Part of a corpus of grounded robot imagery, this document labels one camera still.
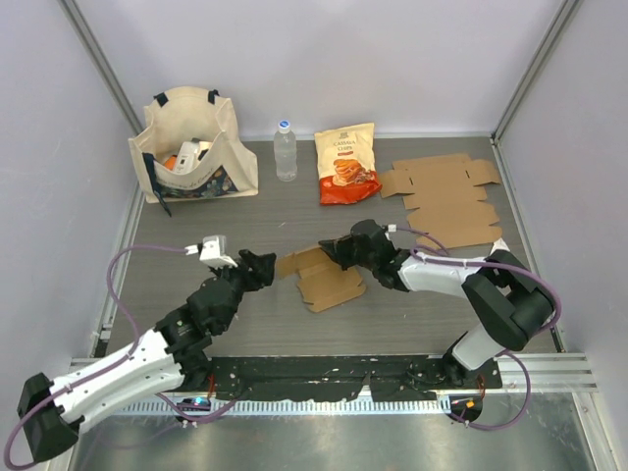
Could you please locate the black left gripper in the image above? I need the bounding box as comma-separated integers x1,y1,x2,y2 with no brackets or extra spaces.
211,249,275,332

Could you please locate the small brown cardboard box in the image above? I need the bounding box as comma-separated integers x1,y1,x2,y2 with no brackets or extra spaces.
275,246,366,313

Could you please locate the white paper scrap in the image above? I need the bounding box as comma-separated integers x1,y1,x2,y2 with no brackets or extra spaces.
493,238,509,251

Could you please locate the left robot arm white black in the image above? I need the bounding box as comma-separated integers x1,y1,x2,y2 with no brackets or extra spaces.
3,237,277,470

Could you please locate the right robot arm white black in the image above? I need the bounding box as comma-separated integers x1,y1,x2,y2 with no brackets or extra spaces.
319,219,562,388

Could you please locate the large flat cardboard box blank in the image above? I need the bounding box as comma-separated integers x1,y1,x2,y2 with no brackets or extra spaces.
379,153,502,249

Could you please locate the white box in tote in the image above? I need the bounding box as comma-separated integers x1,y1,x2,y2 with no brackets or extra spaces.
172,138,213,175

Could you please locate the cassava chips bag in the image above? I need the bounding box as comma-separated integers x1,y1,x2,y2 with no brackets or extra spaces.
314,123,382,205

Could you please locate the clear plastic water bottle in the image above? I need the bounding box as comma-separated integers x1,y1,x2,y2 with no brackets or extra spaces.
274,120,297,182

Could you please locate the orange item in tote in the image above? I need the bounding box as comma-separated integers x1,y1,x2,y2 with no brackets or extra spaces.
164,155,178,171

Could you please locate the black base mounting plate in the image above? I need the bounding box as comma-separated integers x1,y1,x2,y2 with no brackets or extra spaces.
212,355,502,402

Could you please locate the beige canvas tote bag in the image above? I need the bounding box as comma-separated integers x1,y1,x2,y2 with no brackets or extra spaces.
129,86,259,213

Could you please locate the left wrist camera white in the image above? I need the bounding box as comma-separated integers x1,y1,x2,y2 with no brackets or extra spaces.
184,235,237,269

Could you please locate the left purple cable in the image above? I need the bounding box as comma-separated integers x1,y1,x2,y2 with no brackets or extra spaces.
2,243,254,467

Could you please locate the slotted cable duct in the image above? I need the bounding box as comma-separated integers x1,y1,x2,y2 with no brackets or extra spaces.
116,394,451,417

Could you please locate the aluminium frame rail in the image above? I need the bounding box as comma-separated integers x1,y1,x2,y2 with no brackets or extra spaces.
495,351,600,393

